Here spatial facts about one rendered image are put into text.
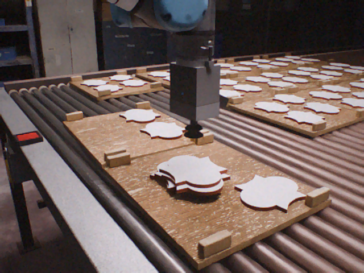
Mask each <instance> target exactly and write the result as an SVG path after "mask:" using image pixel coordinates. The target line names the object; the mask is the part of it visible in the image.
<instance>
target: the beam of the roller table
mask: <svg viewBox="0 0 364 273"><path fill-rule="evenodd" d="M0 123H1V125H2V126H3V129H4V130H5V132H6V134H7V136H8V137H9V139H10V141H11V142H12V145H13V146H14V148H15V150H16V152H17V154H18V155H19V157H20V159H21V161H22V163H23V165H24V166H25V168H26V170H27V172H28V174H29V176H30V178H31V179H32V181H33V183H34V184H35V186H36V187H37V189H38V191H39V193H40V194H41V196H42V198H43V200H44V202H45V204H46V206H47V207H48V209H49V211H50V212H51V214H52V215H53V217H54V219H55V221H56V223H57V224H58V226H59V228H60V230H61V232H62V234H63V235H64V236H65V238H66V240H67V241H68V244H69V245H70V247H71V249H72V251H73V252H74V254H75V255H76V257H77V259H78V261H79V262H80V264H81V266H82V268H83V269H84V271H85V273H160V272H159V271H158V270H157V269H156V268H155V267H154V265H153V264H152V263H151V262H150V261H149V260H148V259H147V258H146V257H145V256H144V254H143V253H142V252H141V251H140V249H139V248H137V246H136V245H135V244H134V243H133V241H132V240H131V239H130V237H129V236H128V235H126V233H125V232H124V231H123V230H122V229H121V228H120V227H119V225H118V224H117V223H116V222H115V221H114V220H113V219H112V217H111V216H110V215H109V214H108V212H107V211H106V210H105V209H104V208H103V207H102V206H101V204H100V203H99V202H98V201H97V199H96V198H95V197H94V196H93V195H92V194H91V193H90V192H89V190H88V189H87V187H86V186H85V185H84V184H83V183H82V182H81V181H80V180H79V179H78V177H77V176H76V175H75V174H74V173H73V171H72V170H71V169H70V168H69V166H68V165H67V164H66V162H64V161H63V160H62V158H61V157H59V154H58V153H57V152H56V151H55V150H54V149H53V148H52V146H51V145H50V144H49V143H48V141H47V140H46V139H45V138H44V137H43V142H38V143H35V144H30V145H26V146H20V147H18V145H17V143H16V141H15V139H14V135H15V134H21V133H27V132H30V131H36V130H37V128H36V127H35V126H34V125H33V124H32V123H31V121H30V120H29V119H28V118H27V117H26V115H25V114H24V112H22V111H21V109H20V108H19V107H18V105H17V104H16V103H15V102H14V101H13V100H12V99H11V97H10V96H9V95H8V94H7V92H6V91H5V90H4V89H1V90H0Z"/></svg>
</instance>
